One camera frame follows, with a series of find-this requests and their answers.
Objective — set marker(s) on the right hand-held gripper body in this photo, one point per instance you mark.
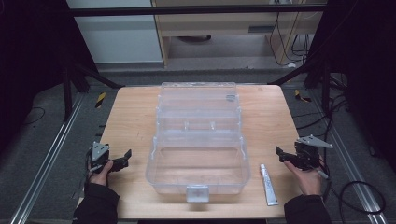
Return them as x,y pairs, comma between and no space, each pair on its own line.
307,157

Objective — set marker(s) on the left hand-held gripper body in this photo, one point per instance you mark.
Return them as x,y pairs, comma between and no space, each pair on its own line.
100,151

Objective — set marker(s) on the white tube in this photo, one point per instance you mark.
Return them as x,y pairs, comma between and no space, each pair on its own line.
268,186

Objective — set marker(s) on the clear plastic storage box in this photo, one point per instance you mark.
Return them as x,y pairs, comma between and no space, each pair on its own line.
197,161

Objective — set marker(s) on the person's left hand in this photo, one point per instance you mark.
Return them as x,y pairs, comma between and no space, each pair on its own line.
100,178

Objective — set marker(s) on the person's right hand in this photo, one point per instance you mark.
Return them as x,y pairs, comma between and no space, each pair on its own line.
308,182

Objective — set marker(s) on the black yellow tape strip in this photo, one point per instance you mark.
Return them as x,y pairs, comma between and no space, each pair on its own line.
301,96
100,100

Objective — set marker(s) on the black stand leg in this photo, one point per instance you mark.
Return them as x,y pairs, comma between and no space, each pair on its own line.
67,93
325,90

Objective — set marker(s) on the black curtain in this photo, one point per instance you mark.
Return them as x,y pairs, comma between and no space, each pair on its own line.
31,62
367,68

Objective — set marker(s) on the white cabinet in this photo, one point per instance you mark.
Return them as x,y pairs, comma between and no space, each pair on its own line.
118,40

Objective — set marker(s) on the light wooden desk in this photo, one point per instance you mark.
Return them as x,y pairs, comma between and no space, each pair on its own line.
218,25

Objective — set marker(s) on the aluminium floor rail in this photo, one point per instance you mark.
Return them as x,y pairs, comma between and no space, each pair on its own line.
46,161
355,174

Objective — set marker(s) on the black frame crossbar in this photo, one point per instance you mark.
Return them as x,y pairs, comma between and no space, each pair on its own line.
186,11

